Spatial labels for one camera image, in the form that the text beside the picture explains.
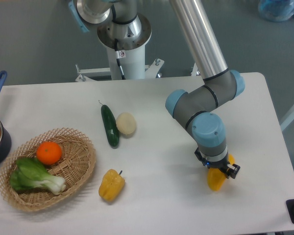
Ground yellow bell pepper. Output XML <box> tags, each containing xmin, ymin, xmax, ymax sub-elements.
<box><xmin>98</xmin><ymin>169</ymin><xmax>125</xmax><ymax>203</ymax></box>

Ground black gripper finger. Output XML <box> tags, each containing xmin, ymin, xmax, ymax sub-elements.
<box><xmin>195</xmin><ymin>148</ymin><xmax>202</xmax><ymax>162</ymax></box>
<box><xmin>221</xmin><ymin>163</ymin><xmax>241</xmax><ymax>179</ymax></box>

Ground blue plastic bag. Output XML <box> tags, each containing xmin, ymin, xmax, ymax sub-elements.
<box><xmin>258</xmin><ymin>0</ymin><xmax>294</xmax><ymax>23</ymax></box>

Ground pale round potato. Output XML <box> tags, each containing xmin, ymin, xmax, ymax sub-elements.
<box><xmin>116</xmin><ymin>112</ymin><xmax>137</xmax><ymax>135</ymax></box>

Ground yellow mango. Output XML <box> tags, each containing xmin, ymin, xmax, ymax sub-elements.
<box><xmin>207</xmin><ymin>168</ymin><xmax>227</xmax><ymax>191</ymax></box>

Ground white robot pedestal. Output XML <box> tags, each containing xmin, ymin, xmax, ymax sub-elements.
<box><xmin>75</xmin><ymin>45</ymin><xmax>165</xmax><ymax>82</ymax></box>

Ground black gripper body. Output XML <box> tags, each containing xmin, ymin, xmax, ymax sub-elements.
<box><xmin>198</xmin><ymin>156</ymin><xmax>229</xmax><ymax>169</ymax></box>

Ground woven wicker basket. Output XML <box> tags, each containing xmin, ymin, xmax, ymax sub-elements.
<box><xmin>0</xmin><ymin>128</ymin><xmax>96</xmax><ymax>212</ymax></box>

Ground orange tangerine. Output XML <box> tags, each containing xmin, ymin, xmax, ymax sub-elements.
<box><xmin>36</xmin><ymin>141</ymin><xmax>62</xmax><ymax>165</ymax></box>

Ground green cucumber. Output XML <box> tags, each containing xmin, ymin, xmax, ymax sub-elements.
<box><xmin>98</xmin><ymin>101</ymin><xmax>120</xmax><ymax>148</ymax></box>

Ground green bok choy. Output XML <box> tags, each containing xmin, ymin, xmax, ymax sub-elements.
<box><xmin>9</xmin><ymin>158</ymin><xmax>66</xmax><ymax>195</ymax></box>

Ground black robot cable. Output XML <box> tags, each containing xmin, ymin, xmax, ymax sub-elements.
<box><xmin>114</xmin><ymin>38</ymin><xmax>126</xmax><ymax>80</ymax></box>

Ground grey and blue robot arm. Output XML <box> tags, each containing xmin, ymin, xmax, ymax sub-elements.
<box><xmin>69</xmin><ymin>0</ymin><xmax>245</xmax><ymax>178</ymax></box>

